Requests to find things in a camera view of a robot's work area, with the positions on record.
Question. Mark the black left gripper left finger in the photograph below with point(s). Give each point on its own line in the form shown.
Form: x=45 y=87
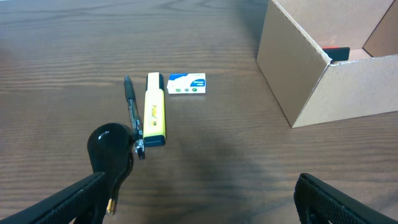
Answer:
x=83 y=202

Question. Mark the black glossy tape dispenser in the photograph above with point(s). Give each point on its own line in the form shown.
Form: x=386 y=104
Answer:
x=109 y=149

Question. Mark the brown cardboard box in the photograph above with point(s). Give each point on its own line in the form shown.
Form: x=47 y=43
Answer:
x=308 y=86

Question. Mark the white blue staples box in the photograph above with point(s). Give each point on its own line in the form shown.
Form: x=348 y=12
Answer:
x=186 y=83

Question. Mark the red black stapler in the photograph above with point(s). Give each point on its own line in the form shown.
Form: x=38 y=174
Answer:
x=337 y=53

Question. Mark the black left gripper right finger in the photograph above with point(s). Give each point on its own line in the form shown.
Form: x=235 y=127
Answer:
x=319 y=203

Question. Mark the yellow highlighter marker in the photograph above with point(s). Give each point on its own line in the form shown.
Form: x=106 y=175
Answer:
x=154 y=111

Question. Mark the black ballpoint pen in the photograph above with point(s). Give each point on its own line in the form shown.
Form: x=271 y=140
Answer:
x=137 y=130

